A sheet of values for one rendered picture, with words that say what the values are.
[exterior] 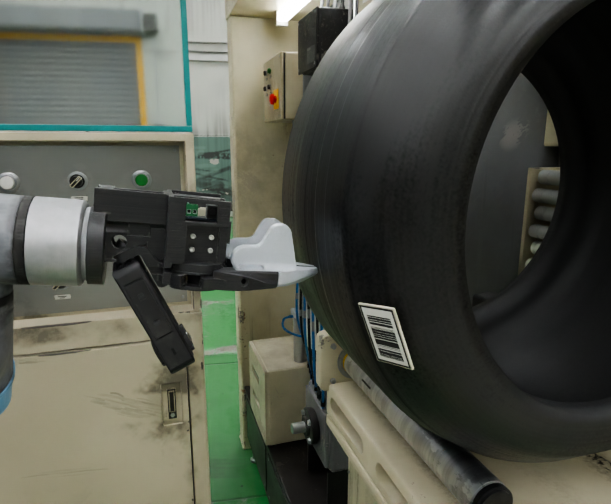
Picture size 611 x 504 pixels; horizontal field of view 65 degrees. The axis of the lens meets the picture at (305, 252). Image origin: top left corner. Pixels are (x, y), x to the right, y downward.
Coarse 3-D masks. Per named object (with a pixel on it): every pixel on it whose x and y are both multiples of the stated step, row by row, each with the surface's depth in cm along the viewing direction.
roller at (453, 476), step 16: (352, 368) 74; (368, 384) 69; (384, 400) 64; (400, 416) 60; (400, 432) 60; (416, 432) 57; (416, 448) 56; (432, 448) 54; (448, 448) 52; (464, 448) 53; (432, 464) 53; (448, 464) 51; (464, 464) 50; (480, 464) 50; (448, 480) 50; (464, 480) 48; (480, 480) 47; (496, 480) 47; (464, 496) 48; (480, 496) 46; (496, 496) 46; (512, 496) 47
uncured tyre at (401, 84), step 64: (384, 0) 48; (448, 0) 38; (512, 0) 36; (576, 0) 37; (320, 64) 55; (384, 64) 39; (448, 64) 36; (512, 64) 37; (576, 64) 71; (320, 128) 47; (384, 128) 38; (448, 128) 37; (576, 128) 74; (320, 192) 45; (384, 192) 38; (448, 192) 38; (576, 192) 77; (320, 256) 46; (384, 256) 39; (448, 256) 39; (576, 256) 79; (320, 320) 60; (448, 320) 40; (512, 320) 78; (576, 320) 75; (384, 384) 46; (448, 384) 42; (512, 384) 44; (576, 384) 65; (512, 448) 47; (576, 448) 49
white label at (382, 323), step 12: (372, 312) 41; (384, 312) 40; (372, 324) 41; (384, 324) 40; (396, 324) 39; (372, 336) 42; (384, 336) 41; (396, 336) 40; (384, 348) 42; (396, 348) 41; (384, 360) 43; (396, 360) 41; (408, 360) 40
